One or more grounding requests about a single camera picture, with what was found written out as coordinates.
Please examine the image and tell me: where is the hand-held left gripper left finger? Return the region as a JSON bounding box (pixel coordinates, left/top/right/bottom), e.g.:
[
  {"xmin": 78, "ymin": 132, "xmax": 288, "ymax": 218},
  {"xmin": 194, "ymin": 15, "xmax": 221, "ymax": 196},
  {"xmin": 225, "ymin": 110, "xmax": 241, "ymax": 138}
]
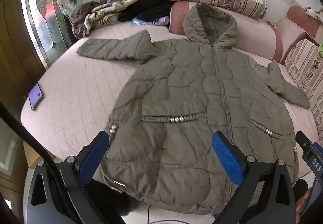
[{"xmin": 26, "ymin": 130, "xmax": 110, "ymax": 224}]

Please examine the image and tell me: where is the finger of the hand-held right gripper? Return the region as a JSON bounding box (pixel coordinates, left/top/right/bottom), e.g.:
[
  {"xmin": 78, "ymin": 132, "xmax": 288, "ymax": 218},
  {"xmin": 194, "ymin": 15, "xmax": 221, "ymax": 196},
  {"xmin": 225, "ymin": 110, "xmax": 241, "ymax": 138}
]
[{"xmin": 295, "ymin": 130, "xmax": 315, "ymax": 161}]

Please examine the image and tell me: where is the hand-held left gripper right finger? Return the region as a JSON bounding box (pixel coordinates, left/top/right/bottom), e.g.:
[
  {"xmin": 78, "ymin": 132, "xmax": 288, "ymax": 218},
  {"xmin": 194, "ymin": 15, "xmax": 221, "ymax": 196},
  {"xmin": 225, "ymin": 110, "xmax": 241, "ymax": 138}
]
[{"xmin": 211, "ymin": 131, "xmax": 297, "ymax": 224}]

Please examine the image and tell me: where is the olive quilted hooded jacket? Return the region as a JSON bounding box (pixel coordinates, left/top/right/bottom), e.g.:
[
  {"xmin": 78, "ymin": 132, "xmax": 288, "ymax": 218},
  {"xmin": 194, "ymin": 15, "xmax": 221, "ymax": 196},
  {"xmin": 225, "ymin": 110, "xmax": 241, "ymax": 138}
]
[{"xmin": 76, "ymin": 3, "xmax": 311, "ymax": 216}]

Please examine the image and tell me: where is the striped floral cushion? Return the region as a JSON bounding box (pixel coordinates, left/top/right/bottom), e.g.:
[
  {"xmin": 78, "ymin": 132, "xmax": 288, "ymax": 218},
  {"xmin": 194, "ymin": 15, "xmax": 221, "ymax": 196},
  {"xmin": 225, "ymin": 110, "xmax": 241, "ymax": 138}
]
[{"xmin": 284, "ymin": 38, "xmax": 323, "ymax": 139}]

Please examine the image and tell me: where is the smartphone with lit screen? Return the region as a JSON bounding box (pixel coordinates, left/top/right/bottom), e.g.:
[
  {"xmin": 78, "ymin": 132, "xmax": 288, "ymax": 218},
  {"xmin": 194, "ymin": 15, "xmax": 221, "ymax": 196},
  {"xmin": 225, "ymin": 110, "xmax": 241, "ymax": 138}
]
[{"xmin": 27, "ymin": 83, "xmax": 44, "ymax": 110}]

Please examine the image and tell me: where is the small pink bolster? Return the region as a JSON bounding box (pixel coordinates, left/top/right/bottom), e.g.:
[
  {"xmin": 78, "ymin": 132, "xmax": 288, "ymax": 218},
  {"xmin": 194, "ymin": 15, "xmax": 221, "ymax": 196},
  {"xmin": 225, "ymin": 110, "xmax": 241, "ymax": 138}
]
[{"xmin": 274, "ymin": 5, "xmax": 321, "ymax": 63}]

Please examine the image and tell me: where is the white floral cloth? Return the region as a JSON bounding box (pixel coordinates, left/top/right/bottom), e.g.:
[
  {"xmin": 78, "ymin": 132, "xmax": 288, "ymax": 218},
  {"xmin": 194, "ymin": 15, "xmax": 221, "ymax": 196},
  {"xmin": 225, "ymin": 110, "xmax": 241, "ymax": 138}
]
[{"xmin": 305, "ymin": 7, "xmax": 323, "ymax": 22}]

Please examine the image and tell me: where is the brown cream patterned blanket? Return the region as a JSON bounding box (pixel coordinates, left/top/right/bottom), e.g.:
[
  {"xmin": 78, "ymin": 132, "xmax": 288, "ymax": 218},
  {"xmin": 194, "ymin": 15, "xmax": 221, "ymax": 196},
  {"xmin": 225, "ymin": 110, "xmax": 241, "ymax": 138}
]
[{"xmin": 71, "ymin": 0, "xmax": 143, "ymax": 39}]

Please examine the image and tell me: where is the blue plastic bag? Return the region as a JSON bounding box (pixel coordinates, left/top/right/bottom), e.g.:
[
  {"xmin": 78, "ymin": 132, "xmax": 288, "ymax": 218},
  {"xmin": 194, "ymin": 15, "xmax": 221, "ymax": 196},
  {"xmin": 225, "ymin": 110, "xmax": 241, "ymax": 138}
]
[{"xmin": 132, "ymin": 16, "xmax": 170, "ymax": 28}]

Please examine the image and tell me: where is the wooden cabinet with glass panel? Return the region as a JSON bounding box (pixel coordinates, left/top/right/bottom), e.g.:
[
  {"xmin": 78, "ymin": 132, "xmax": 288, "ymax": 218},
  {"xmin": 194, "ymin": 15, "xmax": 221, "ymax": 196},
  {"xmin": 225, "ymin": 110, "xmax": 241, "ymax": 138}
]
[{"xmin": 0, "ymin": 0, "xmax": 79, "ymax": 118}]

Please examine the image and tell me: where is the black cloth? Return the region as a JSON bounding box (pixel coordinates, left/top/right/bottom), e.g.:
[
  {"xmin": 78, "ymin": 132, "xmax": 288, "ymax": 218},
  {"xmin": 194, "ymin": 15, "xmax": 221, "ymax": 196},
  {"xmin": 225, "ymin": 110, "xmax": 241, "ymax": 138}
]
[{"xmin": 119, "ymin": 0, "xmax": 173, "ymax": 25}]

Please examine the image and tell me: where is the thin cable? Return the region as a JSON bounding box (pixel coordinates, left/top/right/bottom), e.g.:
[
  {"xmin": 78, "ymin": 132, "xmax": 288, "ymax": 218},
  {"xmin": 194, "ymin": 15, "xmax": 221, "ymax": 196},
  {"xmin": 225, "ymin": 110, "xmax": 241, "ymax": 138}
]
[{"xmin": 146, "ymin": 205, "xmax": 217, "ymax": 224}]

